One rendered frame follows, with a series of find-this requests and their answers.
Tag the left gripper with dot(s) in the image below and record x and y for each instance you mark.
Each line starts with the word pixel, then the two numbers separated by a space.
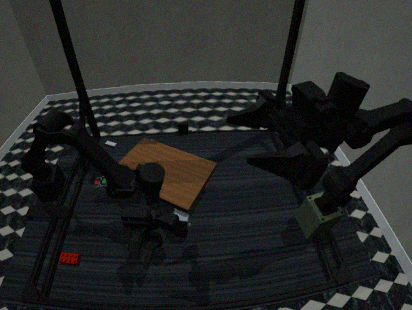
pixel 292 164

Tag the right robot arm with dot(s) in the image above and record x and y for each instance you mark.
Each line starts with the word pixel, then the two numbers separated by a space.
pixel 148 177

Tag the red toy brick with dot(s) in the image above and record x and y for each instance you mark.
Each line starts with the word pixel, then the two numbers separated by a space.
pixel 69 258

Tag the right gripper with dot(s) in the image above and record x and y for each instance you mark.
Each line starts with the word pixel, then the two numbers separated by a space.
pixel 137 227

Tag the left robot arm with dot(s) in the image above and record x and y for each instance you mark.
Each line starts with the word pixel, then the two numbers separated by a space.
pixel 347 93

